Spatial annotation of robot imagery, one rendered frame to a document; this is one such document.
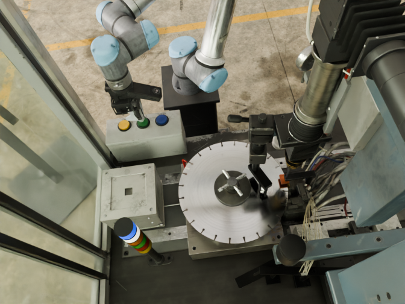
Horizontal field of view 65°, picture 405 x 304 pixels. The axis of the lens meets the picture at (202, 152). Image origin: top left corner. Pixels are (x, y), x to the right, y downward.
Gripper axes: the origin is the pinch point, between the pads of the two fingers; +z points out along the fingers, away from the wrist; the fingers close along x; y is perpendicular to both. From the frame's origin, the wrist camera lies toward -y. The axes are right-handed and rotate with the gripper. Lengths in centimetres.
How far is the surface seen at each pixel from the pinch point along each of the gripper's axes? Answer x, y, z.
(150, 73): -110, 15, 93
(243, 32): -141, -64, 93
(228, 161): 23.4, -27.3, -2.4
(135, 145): 6.9, 4.5, 6.2
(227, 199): 36.2, -25.2, -3.4
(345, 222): 45, -60, 7
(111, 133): 2.6, 12.8, 2.8
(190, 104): -17.3, -16.6, 17.9
